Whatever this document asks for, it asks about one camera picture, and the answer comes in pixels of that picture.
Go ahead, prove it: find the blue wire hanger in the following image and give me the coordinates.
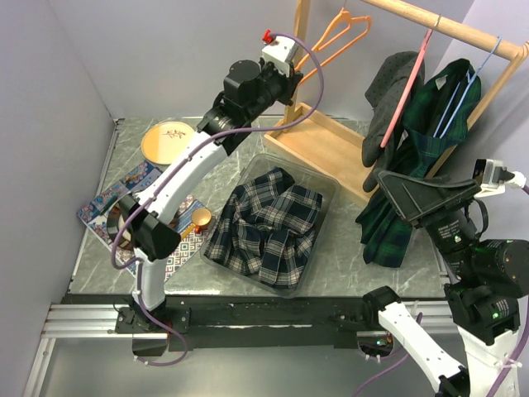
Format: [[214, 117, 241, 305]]
[[433, 36, 502, 139]]

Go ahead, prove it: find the wooden clothes rack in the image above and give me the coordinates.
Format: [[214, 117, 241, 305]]
[[263, 1, 528, 207]]

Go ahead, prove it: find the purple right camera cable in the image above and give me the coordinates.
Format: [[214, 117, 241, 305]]
[[353, 181, 529, 397]]

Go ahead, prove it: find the clear plastic bin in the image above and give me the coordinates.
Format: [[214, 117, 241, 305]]
[[200, 154, 340, 298]]

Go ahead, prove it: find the dark rimmed plate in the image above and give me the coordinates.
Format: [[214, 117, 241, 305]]
[[107, 201, 134, 251]]

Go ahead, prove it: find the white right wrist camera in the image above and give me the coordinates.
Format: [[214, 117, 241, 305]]
[[473, 159, 528, 199]]

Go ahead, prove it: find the orange plastic hanger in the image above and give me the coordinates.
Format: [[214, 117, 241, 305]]
[[312, 7, 373, 69]]

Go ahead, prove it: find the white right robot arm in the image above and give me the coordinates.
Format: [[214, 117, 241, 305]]
[[361, 170, 528, 396]]

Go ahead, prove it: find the cream round plate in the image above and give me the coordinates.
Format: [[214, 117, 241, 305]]
[[141, 122, 195, 165]]

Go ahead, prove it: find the pink plastic hanger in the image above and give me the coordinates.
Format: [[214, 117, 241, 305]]
[[379, 16, 441, 149]]

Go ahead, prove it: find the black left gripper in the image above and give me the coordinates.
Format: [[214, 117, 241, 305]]
[[245, 56, 303, 122]]

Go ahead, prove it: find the navy white plaid skirt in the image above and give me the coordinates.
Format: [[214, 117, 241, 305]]
[[204, 167, 323, 289]]

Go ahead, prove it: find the patterned placemat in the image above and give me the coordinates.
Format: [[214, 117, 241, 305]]
[[77, 160, 207, 280]]

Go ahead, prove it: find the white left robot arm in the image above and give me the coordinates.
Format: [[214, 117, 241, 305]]
[[119, 60, 303, 332]]

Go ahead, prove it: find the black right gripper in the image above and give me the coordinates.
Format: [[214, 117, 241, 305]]
[[369, 164, 477, 274]]

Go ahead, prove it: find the purple camera cable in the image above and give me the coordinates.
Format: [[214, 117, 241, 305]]
[[353, 181, 529, 397], [109, 31, 324, 369]]

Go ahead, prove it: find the green plaid skirt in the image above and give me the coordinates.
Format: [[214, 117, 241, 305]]
[[355, 58, 481, 268]]

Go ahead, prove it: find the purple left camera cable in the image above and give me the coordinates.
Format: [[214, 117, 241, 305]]
[[109, 31, 324, 369]]

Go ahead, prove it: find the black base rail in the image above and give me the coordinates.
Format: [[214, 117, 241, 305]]
[[115, 295, 382, 353]]

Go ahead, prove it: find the copper measuring cup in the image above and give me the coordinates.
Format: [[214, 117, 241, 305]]
[[178, 207, 212, 238]]

